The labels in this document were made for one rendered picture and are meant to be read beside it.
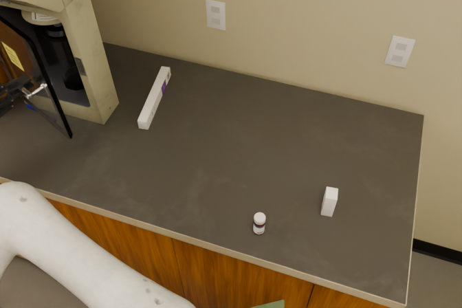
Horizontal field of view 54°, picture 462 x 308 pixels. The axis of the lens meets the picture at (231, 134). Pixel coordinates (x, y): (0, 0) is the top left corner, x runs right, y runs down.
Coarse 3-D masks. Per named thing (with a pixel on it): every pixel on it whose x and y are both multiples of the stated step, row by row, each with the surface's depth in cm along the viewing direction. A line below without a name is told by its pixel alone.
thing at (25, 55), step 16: (0, 32) 129; (16, 32) 118; (0, 48) 139; (16, 48) 127; (32, 48) 118; (32, 64) 125; (32, 80) 135; (48, 96) 133; (48, 112) 144; (64, 128) 142
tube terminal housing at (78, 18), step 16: (64, 0) 120; (80, 0) 127; (64, 16) 124; (80, 16) 129; (80, 32) 131; (96, 32) 139; (80, 48) 133; (96, 48) 141; (96, 64) 143; (96, 80) 146; (112, 80) 155; (96, 96) 148; (112, 96) 158; (64, 112) 160; (80, 112) 156; (96, 112) 153; (112, 112) 161
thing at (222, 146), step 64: (128, 64) 178; (192, 64) 177; (0, 128) 157; (128, 128) 156; (192, 128) 156; (256, 128) 156; (320, 128) 156; (384, 128) 156; (64, 192) 140; (128, 192) 140; (192, 192) 140; (256, 192) 139; (320, 192) 139; (384, 192) 139; (256, 256) 126; (320, 256) 126; (384, 256) 126
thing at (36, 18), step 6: (24, 12) 133; (30, 12) 131; (24, 18) 134; (30, 18) 132; (36, 18) 131; (42, 18) 131; (48, 18) 131; (54, 18) 132; (36, 24) 132; (42, 24) 132; (48, 24) 132
